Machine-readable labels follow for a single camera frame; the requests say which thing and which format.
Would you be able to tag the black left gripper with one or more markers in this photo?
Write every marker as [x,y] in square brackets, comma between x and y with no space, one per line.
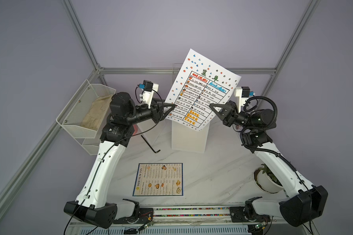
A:
[156,111]

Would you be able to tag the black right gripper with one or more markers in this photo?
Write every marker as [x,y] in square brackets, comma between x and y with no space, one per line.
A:
[228,120]

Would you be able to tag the large white board front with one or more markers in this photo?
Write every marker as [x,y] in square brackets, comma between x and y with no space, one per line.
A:
[189,140]

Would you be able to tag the dotted table price menu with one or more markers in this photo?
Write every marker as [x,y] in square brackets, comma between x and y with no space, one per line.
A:
[199,83]

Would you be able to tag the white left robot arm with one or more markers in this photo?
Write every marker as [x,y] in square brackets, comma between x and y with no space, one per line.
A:
[91,205]

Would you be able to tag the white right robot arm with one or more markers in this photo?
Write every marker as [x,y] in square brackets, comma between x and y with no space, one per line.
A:
[304,201]

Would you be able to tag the black allen key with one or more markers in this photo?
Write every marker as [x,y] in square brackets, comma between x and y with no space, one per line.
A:
[149,145]

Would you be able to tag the large dim sum menu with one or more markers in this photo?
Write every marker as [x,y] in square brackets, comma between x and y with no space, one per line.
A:
[159,180]

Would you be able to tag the beige cloth in shelf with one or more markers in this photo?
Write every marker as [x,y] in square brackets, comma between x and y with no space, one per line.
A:
[96,113]

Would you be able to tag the potted green plant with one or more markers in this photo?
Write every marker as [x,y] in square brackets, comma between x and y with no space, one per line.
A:
[266,180]

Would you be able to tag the lower white mesh shelf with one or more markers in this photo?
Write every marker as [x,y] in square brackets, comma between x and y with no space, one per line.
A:
[90,145]

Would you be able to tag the white mesh shelf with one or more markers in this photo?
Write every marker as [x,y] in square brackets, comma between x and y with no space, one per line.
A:
[74,112]
[90,145]

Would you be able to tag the upper white mesh shelf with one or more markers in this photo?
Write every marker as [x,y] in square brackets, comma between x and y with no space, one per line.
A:
[74,112]

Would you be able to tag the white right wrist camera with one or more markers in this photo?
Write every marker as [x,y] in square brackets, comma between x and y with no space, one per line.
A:
[242,94]

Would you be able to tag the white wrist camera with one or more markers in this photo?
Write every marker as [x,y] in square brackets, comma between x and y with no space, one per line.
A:
[148,90]
[242,94]

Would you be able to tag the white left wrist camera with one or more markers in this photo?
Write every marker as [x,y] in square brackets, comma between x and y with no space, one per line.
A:
[148,90]

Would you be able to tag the white wire wall basket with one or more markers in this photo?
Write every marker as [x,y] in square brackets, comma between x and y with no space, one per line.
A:
[175,70]

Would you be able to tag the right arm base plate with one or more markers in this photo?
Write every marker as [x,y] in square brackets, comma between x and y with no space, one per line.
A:
[246,213]

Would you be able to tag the aluminium front rail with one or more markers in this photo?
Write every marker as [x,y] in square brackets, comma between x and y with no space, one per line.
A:
[191,216]

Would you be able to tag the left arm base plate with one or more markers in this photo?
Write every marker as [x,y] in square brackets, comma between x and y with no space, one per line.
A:
[130,212]

